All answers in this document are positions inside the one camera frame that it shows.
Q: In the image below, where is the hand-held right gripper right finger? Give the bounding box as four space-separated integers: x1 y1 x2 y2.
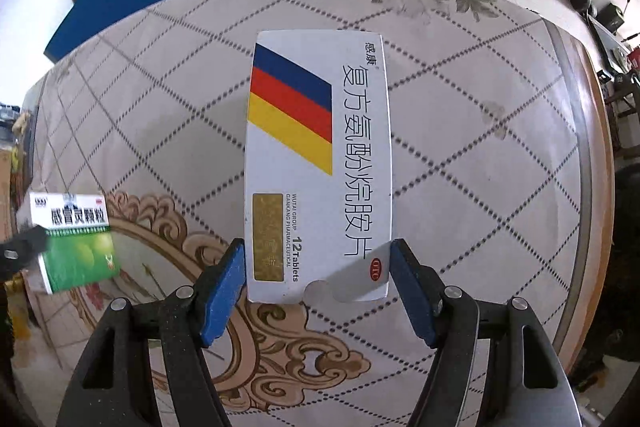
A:
389 238 581 427

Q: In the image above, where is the patterned quilted table cover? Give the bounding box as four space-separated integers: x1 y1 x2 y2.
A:
15 0 616 427

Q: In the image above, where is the green white medicine box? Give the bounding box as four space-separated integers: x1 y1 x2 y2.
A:
27 192 122 295

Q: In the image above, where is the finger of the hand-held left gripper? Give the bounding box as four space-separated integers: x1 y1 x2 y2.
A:
0 227 48 278

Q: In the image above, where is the black box speaker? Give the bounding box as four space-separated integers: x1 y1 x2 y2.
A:
597 2 627 32

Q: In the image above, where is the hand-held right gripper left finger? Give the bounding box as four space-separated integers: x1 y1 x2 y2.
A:
55 238 247 427

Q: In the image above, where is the striped white medicine box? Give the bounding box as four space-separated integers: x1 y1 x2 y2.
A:
243 29 393 305

